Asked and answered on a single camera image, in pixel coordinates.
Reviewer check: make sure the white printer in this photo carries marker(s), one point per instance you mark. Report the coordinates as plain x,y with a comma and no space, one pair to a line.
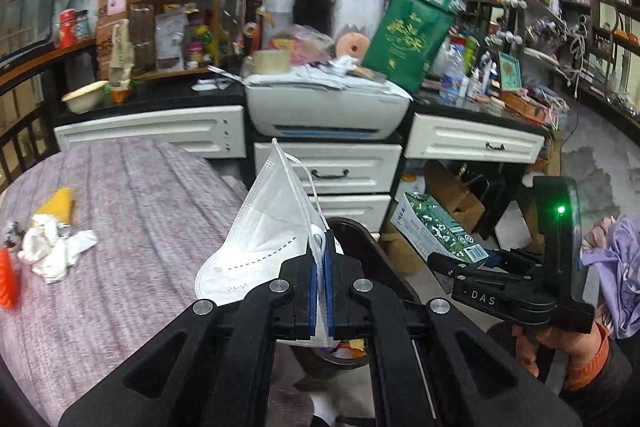
325,112

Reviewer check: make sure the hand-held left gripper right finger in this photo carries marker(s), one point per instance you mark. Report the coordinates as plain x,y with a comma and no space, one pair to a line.
329,297

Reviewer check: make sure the person's right hand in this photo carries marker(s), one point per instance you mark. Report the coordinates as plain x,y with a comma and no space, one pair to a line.
572,349

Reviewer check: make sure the person's right forearm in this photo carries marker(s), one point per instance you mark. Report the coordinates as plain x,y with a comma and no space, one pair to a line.
615,387

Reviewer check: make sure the pile of papers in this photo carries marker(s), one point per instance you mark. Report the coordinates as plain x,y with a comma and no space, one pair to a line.
325,77

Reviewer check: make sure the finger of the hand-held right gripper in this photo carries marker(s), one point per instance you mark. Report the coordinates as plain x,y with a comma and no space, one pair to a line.
450,268
515,258

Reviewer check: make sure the clear water bottle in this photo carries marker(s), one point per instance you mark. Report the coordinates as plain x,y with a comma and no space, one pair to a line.
451,77

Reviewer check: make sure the brown printed box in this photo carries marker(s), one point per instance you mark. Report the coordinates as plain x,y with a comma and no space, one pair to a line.
102,52

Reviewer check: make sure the wooden basket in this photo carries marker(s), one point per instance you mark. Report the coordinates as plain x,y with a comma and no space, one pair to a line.
522,104

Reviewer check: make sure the glass jar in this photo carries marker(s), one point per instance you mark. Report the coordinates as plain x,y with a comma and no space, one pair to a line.
83,26

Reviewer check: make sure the white tissue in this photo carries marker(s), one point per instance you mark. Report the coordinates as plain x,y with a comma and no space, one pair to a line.
50,247

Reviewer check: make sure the white face mask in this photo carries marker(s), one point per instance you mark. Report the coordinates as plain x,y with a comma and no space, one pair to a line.
260,227

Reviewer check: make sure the grey foil pouch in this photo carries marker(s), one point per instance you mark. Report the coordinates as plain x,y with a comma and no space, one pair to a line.
171,42

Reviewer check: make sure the wide white drawer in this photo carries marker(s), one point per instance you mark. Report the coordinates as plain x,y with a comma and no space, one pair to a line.
150,132

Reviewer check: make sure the brown cardboard box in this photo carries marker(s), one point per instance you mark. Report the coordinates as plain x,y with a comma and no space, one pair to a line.
455,197

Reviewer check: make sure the group of cosmetic bottles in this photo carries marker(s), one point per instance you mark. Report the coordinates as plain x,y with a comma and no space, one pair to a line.
477,74

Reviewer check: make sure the cream bowl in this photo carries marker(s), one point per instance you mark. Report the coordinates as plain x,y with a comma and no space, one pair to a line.
85,98

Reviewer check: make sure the black trash bin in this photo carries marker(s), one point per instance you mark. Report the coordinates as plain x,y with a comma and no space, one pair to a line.
365,247

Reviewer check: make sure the kraft paper bag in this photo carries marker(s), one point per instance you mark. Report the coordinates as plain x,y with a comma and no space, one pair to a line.
121,57

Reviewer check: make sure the teal picture frame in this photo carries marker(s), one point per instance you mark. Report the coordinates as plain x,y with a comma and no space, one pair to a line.
509,72

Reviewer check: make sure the pink plastic bag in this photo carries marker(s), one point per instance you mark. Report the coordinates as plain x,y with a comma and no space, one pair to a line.
305,42

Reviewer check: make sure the masking tape roll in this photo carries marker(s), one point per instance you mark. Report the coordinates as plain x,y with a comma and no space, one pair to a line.
267,63

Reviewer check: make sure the orange foam fruit net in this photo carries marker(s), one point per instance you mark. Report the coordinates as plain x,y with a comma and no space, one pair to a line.
7,277

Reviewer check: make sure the green tote bag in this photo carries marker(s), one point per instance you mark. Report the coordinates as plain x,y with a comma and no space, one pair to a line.
407,42

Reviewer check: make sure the wooden railing with ledge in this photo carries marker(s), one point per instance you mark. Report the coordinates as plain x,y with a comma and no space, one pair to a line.
30,62

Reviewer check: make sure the red tin can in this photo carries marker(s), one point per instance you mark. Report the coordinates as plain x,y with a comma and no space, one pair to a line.
68,29

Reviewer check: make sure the green drink carton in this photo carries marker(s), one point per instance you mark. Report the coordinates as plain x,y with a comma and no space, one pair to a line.
440,227

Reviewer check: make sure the purple cloth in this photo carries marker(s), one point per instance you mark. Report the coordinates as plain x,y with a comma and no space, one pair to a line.
620,277

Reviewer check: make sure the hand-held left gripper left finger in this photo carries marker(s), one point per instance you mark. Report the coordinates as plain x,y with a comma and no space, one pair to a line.
313,297

